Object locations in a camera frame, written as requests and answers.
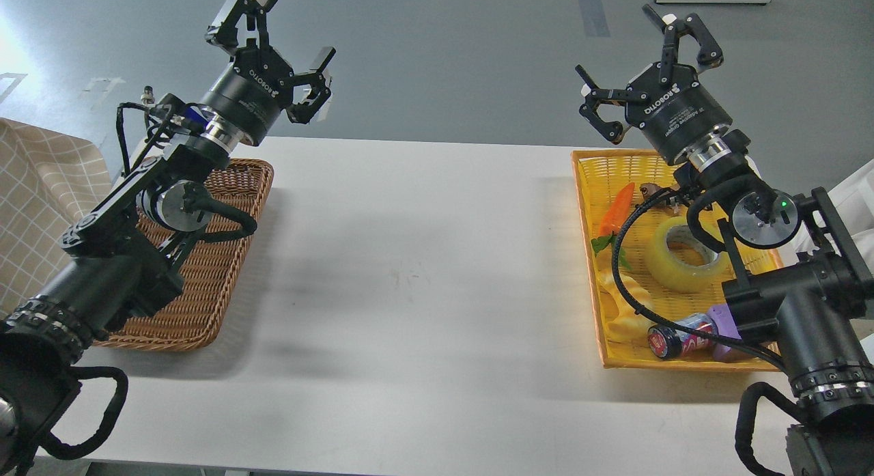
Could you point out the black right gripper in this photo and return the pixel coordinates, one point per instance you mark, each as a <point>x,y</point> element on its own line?
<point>676,117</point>

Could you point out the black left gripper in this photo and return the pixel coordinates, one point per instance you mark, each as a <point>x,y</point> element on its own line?
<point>248,93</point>

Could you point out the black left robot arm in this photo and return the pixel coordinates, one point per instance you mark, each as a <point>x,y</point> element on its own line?
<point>128,251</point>

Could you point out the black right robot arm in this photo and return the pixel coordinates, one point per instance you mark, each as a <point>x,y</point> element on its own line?
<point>799,277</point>

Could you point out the brown toy lion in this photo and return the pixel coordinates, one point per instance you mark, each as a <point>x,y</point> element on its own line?
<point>648,191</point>

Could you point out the orange toy carrot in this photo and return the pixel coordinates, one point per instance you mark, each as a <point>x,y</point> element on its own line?
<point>611,224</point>

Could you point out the yellow plastic basket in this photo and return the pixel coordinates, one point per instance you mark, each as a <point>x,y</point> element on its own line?
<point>600,175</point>

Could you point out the purple foam block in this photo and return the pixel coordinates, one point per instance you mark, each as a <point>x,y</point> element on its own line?
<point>724,323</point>

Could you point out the toy croissant bread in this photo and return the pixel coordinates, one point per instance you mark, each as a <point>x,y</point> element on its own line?
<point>627,326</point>

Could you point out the beige checkered cloth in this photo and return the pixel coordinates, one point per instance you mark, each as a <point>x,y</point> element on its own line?
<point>49,180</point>

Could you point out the brown wicker basket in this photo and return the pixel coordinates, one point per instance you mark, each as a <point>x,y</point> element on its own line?
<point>193,319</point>

